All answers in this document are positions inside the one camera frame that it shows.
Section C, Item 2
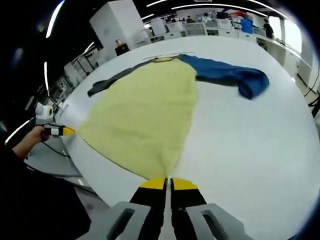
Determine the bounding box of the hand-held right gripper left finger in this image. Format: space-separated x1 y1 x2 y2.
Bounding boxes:
89 177 168 240

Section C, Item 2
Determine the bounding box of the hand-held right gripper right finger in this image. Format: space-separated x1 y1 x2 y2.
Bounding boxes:
169 177 251 240

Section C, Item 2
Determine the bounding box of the yellow garment with dark sleeves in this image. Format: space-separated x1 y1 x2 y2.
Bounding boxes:
87 53 270 181

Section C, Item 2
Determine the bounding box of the person's left hand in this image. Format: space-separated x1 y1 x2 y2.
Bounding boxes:
26 125 50 148

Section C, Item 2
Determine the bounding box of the person's black shirt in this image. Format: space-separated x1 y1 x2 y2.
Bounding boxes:
0 147 92 240

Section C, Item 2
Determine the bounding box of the straight ceiling light strip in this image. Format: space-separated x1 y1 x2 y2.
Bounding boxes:
46 1 66 38

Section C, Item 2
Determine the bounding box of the small black cabinet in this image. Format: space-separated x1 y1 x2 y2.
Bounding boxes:
114 39 131 57

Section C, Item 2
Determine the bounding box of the white square pillar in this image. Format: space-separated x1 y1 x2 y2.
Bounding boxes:
89 0 146 61

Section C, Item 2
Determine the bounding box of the white counter desk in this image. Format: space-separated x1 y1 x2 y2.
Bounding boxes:
254 32 313 86

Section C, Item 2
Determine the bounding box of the blue barrel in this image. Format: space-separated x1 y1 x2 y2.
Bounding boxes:
241 18 254 34

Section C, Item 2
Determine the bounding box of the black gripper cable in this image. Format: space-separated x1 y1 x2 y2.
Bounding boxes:
39 138 73 159

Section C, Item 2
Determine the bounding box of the white wire cage cart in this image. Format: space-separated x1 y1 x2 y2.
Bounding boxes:
186 22 207 37

